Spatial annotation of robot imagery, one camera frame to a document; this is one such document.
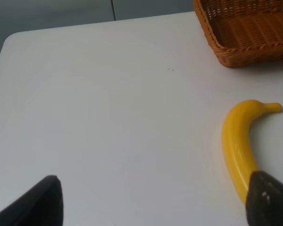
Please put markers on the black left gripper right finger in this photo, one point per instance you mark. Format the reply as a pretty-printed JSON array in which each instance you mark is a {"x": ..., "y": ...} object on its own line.
[{"x": 264, "y": 203}]

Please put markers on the orange wicker basket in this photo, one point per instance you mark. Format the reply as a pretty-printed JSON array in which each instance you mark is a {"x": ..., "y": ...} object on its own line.
[{"x": 242, "y": 32}]

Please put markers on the yellow banana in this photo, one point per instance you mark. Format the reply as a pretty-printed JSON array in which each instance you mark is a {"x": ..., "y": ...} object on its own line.
[{"x": 236, "y": 145}]

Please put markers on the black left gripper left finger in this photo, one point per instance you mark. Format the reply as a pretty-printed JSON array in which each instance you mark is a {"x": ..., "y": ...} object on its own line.
[{"x": 42, "y": 205}]

